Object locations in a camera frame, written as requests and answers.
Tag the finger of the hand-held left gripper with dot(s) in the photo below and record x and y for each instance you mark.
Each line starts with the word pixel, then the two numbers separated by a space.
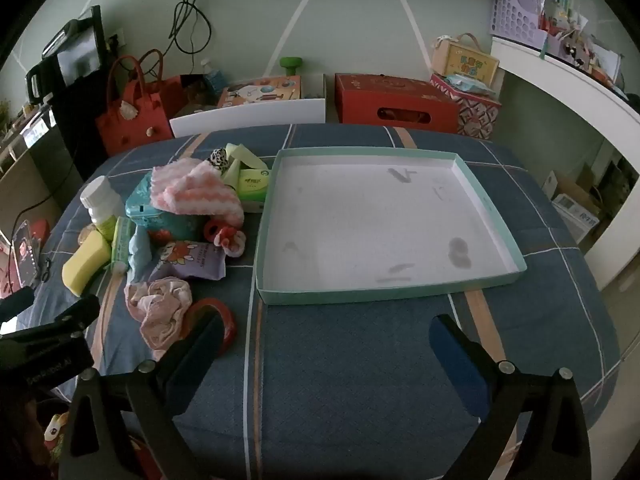
pixel 15 302
pixel 77 314

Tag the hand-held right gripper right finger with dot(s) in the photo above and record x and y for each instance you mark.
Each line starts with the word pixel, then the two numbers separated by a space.
pixel 457 360

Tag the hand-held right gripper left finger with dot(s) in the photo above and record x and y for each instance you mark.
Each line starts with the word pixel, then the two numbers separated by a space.
pixel 200 347

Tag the yellow sponge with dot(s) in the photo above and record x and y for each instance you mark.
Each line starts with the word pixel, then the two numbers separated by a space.
pixel 85 262

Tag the long green box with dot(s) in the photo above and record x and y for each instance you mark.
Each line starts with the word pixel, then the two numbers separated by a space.
pixel 122 242

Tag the purple printed packet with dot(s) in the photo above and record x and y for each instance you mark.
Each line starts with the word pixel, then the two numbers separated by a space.
pixel 192 260

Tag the red white scrunchie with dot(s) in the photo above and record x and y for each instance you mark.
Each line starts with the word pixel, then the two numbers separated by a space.
pixel 231 242

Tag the pink white striped cloth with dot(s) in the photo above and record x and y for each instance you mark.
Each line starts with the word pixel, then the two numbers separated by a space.
pixel 195 190

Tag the white tray with green rim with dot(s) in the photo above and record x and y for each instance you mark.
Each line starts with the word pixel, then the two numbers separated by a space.
pixel 375 220

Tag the green tissue packet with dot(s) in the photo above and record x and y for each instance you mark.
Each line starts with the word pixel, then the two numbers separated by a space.
pixel 252 185

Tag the leopard print scrunchie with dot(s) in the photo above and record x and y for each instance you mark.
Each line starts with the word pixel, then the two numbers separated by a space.
pixel 218 156

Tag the red tape roll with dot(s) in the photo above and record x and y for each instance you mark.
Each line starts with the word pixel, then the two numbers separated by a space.
pixel 229 329

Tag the crumpled pink cloth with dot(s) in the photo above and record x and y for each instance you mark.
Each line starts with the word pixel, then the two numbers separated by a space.
pixel 155 310

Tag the red round case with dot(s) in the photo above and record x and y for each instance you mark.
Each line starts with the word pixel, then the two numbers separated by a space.
pixel 41 230

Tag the white bottle with green label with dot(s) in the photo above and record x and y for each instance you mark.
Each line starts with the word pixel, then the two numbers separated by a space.
pixel 102 200

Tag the teal wet wipes pack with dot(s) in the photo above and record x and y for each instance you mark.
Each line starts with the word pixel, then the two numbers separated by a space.
pixel 150 210

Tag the light green cloth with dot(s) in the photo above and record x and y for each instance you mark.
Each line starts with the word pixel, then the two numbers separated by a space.
pixel 245 155

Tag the red felt handbag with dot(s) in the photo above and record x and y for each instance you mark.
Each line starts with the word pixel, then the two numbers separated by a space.
pixel 130 120

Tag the cardboard boxes under shelf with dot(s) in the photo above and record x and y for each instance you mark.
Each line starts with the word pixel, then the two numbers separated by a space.
pixel 580 200

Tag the white board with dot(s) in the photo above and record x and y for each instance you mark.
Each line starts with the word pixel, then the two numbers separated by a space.
pixel 250 117

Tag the red white patterned box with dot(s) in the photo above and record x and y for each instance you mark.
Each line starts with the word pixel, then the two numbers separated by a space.
pixel 475 115

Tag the dark red paper bag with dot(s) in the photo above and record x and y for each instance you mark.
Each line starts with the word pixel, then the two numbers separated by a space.
pixel 187 92

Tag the colourful toy box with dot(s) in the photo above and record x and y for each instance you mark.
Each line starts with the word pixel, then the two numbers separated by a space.
pixel 260 91

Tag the clear water bottle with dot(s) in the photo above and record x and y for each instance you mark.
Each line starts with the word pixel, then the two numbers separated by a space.
pixel 212 80

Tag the red cardboard box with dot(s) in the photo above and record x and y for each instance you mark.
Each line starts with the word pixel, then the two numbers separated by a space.
pixel 395 95

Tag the blue wipes packet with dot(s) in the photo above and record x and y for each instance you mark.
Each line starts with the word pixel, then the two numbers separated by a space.
pixel 467 84

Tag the white curved shelf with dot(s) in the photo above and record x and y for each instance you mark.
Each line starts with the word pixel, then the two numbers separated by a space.
pixel 575 90

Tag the green dumbbell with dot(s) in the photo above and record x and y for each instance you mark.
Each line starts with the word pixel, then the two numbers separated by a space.
pixel 292 65

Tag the purple file rack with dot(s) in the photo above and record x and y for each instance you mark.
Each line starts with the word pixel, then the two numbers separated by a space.
pixel 515 10

